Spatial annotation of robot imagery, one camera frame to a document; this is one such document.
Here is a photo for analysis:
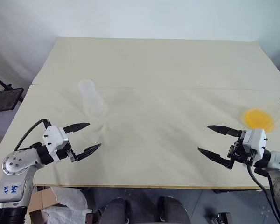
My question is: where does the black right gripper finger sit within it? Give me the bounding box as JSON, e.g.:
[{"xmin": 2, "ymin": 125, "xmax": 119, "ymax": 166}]
[
  {"xmin": 207, "ymin": 125, "xmax": 242, "ymax": 138},
  {"xmin": 197, "ymin": 147, "xmax": 234, "ymax": 170}
]

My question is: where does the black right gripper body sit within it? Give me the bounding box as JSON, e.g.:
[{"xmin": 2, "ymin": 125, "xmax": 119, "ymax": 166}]
[{"xmin": 227, "ymin": 129, "xmax": 256, "ymax": 170}]

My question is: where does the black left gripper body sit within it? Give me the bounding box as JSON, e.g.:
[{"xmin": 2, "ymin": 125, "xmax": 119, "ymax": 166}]
[{"xmin": 56, "ymin": 142, "xmax": 77, "ymax": 164}]

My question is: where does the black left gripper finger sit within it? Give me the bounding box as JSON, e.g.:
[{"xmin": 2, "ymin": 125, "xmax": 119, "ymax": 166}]
[
  {"xmin": 62, "ymin": 122, "xmax": 91, "ymax": 135},
  {"xmin": 74, "ymin": 143, "xmax": 102, "ymax": 163}
]

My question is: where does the clear flask with yellow liquid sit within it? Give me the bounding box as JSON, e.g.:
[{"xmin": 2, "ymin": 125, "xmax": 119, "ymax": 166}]
[{"xmin": 77, "ymin": 78, "xmax": 108, "ymax": 119}]

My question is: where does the brown cardboard box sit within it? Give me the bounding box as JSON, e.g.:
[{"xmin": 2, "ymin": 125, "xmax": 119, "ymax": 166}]
[{"xmin": 27, "ymin": 187, "xmax": 59, "ymax": 224}]

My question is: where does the white plastic bag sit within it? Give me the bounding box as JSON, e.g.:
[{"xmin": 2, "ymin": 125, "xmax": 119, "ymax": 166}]
[{"xmin": 42, "ymin": 186, "xmax": 93, "ymax": 224}]

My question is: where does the dark rounded shape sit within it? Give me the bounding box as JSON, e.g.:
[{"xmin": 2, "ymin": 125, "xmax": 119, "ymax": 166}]
[
  {"xmin": 157, "ymin": 196, "xmax": 190, "ymax": 224},
  {"xmin": 103, "ymin": 197, "xmax": 132, "ymax": 224}
]

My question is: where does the black monitor on stand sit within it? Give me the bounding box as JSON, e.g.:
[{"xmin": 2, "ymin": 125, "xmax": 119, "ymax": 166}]
[{"xmin": 0, "ymin": 87, "xmax": 24, "ymax": 114}]

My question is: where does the black metal rack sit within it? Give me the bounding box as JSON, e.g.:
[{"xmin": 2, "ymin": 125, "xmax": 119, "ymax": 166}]
[{"xmin": 0, "ymin": 69, "xmax": 13, "ymax": 92}]

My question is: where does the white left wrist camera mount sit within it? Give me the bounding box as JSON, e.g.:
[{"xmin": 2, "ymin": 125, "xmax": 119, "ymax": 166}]
[{"xmin": 42, "ymin": 125, "xmax": 69, "ymax": 163}]

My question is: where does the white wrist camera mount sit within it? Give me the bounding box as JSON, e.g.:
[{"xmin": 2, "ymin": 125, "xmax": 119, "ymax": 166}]
[
  {"xmin": 243, "ymin": 128, "xmax": 268, "ymax": 162},
  {"xmin": 42, "ymin": 125, "xmax": 69, "ymax": 163}
]

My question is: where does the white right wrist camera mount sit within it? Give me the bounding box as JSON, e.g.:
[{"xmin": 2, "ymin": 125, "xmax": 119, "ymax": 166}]
[{"xmin": 243, "ymin": 128, "xmax": 268, "ymax": 162}]

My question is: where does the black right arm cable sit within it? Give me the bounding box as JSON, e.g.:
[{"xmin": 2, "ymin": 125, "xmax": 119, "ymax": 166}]
[{"xmin": 246, "ymin": 162, "xmax": 280, "ymax": 224}]

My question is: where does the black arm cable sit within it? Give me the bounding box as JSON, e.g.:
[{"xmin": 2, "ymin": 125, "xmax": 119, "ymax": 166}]
[
  {"xmin": 246, "ymin": 162, "xmax": 280, "ymax": 224},
  {"xmin": 14, "ymin": 119, "xmax": 50, "ymax": 152}
]

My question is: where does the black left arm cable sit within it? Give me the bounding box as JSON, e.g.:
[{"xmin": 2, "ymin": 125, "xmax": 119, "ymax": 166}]
[{"xmin": 14, "ymin": 119, "xmax": 50, "ymax": 152}]

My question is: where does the dark metal bracket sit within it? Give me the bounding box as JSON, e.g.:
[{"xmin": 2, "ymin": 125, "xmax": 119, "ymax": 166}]
[{"xmin": 207, "ymin": 211, "xmax": 234, "ymax": 224}]

